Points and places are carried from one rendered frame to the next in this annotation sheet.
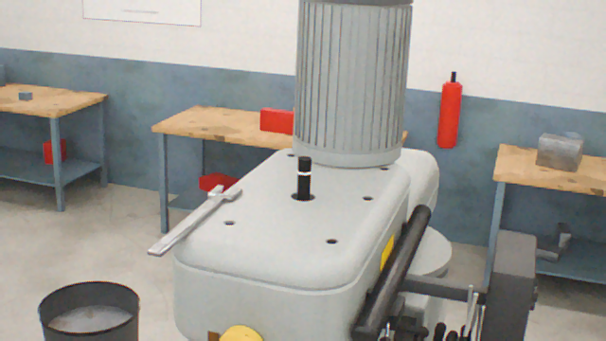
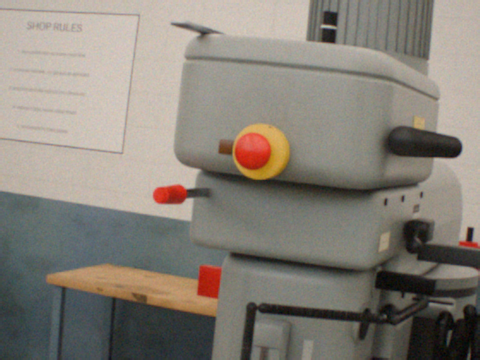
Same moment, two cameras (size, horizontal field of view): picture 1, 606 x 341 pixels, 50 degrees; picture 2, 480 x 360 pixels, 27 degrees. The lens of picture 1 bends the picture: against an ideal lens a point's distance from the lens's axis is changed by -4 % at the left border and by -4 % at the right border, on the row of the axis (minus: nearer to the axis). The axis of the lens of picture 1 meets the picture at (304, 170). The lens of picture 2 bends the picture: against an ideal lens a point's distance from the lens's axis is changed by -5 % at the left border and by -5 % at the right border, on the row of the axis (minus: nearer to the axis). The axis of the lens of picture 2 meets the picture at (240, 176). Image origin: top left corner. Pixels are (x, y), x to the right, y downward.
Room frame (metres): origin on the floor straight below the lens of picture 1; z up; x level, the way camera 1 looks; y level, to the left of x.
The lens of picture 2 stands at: (-0.40, 0.06, 1.79)
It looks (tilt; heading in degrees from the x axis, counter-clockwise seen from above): 3 degrees down; 1
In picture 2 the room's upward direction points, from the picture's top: 6 degrees clockwise
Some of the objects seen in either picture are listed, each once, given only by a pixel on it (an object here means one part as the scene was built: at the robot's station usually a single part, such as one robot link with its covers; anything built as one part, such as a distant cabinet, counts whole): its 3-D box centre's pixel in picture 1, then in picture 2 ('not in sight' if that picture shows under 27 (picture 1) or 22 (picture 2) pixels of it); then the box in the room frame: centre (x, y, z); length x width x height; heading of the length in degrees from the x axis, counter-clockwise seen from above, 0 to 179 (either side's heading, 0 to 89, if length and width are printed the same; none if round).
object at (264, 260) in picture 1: (304, 241); (323, 116); (0.98, 0.00, 1.81); 0.47 x 0.26 x 0.16; 162
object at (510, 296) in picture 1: (509, 300); not in sight; (1.15, -0.41, 1.62); 0.20 x 0.09 x 0.21; 162
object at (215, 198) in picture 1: (196, 217); (213, 33); (0.85, 0.15, 1.89); 0.24 x 0.04 x 0.01; 164
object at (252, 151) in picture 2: not in sight; (254, 151); (0.72, 0.08, 1.76); 0.04 x 0.03 x 0.04; 72
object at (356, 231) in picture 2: not in sight; (318, 213); (1.00, -0.01, 1.68); 0.34 x 0.24 x 0.10; 162
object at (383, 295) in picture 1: (396, 262); (429, 144); (0.95, -0.15, 1.79); 0.45 x 0.04 x 0.04; 162
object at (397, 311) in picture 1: (386, 321); (414, 235); (0.98, -0.15, 1.66); 0.12 x 0.04 x 0.04; 162
